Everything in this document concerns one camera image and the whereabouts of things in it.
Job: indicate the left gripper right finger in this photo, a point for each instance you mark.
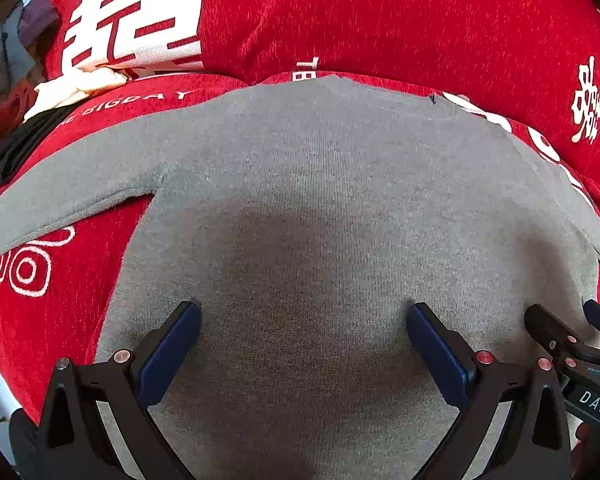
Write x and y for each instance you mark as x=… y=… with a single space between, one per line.
x=534 y=440

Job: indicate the grey knit garment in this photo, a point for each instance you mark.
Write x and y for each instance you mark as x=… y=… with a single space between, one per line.
x=300 y=239

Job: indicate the cream cloth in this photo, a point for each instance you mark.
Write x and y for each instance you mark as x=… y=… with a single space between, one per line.
x=73 y=87

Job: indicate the red bedspread with white print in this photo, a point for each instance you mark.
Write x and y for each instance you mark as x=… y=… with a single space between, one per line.
x=70 y=269

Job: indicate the person's right hand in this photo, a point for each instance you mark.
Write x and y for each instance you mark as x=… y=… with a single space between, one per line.
x=582 y=436

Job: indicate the red pillow with white characters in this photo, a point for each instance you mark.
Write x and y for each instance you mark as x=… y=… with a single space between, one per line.
x=536 y=61

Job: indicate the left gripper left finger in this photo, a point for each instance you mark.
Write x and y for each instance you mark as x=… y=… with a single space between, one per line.
x=71 y=441

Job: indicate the pile of dark clothes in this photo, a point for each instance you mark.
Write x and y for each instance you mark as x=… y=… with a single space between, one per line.
x=17 y=34

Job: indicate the black garment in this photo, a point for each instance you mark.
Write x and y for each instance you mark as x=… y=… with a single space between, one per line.
x=19 y=145

